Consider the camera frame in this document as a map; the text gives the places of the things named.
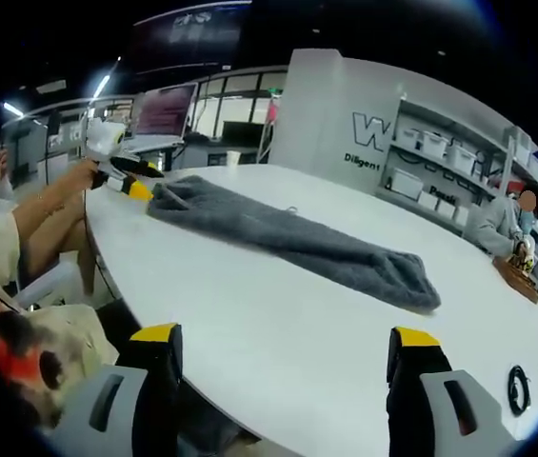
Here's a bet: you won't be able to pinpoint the grey towel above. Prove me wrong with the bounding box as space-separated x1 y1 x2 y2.
147 174 443 314

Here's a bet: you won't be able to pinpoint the black flat monitor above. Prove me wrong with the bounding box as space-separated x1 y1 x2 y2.
223 121 268 144

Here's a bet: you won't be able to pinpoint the person's left hand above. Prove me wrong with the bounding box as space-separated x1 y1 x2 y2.
66 159 104 192

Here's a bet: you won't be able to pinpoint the large purple display screen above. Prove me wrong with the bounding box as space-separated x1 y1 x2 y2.
133 83 199 137

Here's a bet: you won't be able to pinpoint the person's bare legs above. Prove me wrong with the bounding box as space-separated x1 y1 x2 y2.
23 209 98 299

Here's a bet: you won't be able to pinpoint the dark hanging ceiling screen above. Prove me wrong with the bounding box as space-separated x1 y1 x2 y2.
130 0 255 72

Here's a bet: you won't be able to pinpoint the brown wooden tray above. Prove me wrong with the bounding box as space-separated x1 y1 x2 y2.
491 256 538 305

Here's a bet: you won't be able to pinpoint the small brown figurine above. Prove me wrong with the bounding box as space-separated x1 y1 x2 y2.
513 240 536 272

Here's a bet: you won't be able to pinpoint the grey metal shelf rack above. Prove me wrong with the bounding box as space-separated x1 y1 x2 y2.
376 97 538 310

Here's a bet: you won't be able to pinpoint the rows of white storage boxes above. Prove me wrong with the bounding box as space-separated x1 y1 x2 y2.
387 126 538 306

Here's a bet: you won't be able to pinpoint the black frame standing desk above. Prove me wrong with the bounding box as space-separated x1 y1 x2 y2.
123 133 189 170

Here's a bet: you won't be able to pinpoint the black coiled cable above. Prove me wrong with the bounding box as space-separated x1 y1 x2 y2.
508 364 532 416

